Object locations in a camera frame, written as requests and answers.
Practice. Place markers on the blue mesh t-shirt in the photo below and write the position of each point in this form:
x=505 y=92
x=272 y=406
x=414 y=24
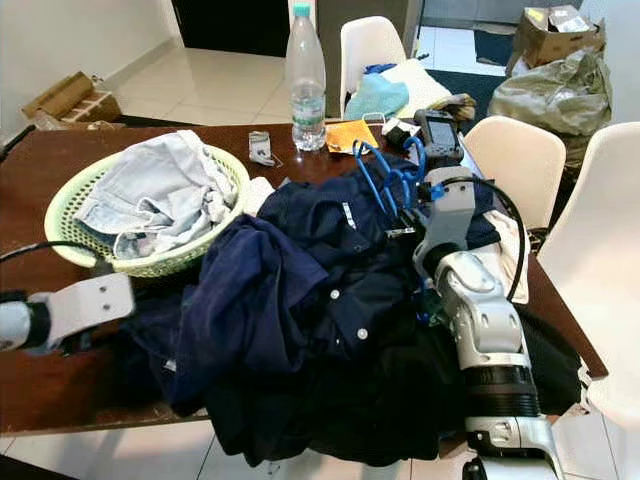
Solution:
x=250 y=310

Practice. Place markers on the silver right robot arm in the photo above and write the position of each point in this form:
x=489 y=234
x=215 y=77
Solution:
x=485 y=320

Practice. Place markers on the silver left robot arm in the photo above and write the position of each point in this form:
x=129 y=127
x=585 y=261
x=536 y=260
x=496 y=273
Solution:
x=15 y=325

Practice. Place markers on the brown wooden table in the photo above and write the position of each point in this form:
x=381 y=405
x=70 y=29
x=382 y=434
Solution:
x=60 y=390

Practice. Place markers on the navy button polo shirt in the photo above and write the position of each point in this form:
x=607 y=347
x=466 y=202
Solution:
x=320 y=230

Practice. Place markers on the small black white device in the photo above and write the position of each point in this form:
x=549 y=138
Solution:
x=400 y=132

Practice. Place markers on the black handheld device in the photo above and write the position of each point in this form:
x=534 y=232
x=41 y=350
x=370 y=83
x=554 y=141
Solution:
x=440 y=135

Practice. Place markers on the light green plastic basket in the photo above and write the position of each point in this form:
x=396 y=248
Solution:
x=160 y=265

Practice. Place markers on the white cloth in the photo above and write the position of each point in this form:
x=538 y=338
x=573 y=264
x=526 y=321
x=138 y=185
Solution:
x=508 y=250

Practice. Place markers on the orange paper packet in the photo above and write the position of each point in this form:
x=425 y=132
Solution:
x=350 y=135

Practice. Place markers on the teal cloth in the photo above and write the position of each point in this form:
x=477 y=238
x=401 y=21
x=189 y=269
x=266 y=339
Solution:
x=375 y=97

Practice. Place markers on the cream pillow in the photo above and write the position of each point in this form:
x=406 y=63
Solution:
x=422 y=85

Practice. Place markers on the dark blue carpet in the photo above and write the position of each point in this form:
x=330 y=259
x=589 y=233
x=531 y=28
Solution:
x=475 y=85

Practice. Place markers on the clear plastic water bottle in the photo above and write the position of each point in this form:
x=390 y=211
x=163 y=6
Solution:
x=305 y=100

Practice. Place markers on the small silver packet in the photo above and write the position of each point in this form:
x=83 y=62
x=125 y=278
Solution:
x=262 y=147

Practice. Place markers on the black shirt with white logo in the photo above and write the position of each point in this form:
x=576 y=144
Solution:
x=380 y=420

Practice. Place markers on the grey-green plastic bag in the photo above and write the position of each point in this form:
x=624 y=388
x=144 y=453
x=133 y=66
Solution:
x=555 y=100

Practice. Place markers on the open cardboard box with items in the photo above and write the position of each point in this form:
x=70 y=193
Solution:
x=555 y=45

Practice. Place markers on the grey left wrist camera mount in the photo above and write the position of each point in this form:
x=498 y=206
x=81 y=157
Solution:
x=90 y=300

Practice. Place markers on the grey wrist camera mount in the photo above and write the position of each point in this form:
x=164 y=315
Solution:
x=450 y=210
x=90 y=300

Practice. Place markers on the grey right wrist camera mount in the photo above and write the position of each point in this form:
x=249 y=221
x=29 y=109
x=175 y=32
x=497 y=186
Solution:
x=450 y=210

